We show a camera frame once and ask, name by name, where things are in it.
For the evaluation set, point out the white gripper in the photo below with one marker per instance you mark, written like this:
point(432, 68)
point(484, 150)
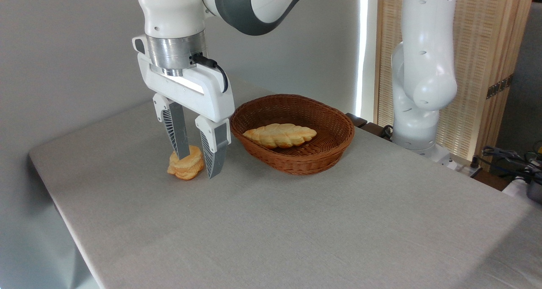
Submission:
point(203, 96)

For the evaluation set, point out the round golden bread roll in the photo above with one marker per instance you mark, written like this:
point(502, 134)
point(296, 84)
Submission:
point(186, 168)

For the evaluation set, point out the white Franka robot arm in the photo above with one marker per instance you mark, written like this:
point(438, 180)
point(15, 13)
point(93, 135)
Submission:
point(427, 68)

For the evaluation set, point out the braided golden bread loaf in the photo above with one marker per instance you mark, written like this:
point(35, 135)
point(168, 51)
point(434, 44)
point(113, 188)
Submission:
point(283, 135)

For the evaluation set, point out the grey tablecloth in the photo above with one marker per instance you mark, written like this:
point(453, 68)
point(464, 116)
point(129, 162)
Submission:
point(254, 229)

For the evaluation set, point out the brown wicker basket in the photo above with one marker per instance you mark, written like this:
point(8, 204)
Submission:
point(330, 128)

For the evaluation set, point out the brass screen hinge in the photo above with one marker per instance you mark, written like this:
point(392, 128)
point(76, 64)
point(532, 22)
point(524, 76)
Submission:
point(499, 86)

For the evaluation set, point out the wooden slat folding screen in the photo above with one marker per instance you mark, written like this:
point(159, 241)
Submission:
point(491, 39)

